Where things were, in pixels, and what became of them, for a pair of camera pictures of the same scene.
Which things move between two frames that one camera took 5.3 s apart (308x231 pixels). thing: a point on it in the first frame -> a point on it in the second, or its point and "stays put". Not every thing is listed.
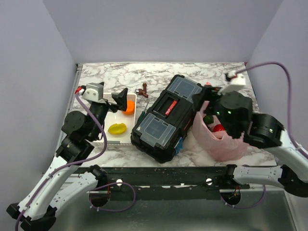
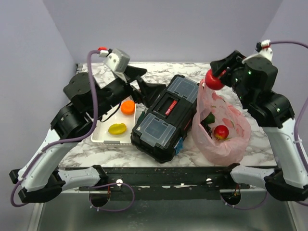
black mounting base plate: [167, 183] stays put
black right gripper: [209, 93] -> [233, 61]
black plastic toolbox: [156, 134] stays put
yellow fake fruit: [117, 129] stays put
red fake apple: [218, 127] -> [212, 81]
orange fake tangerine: [130, 109] stays put
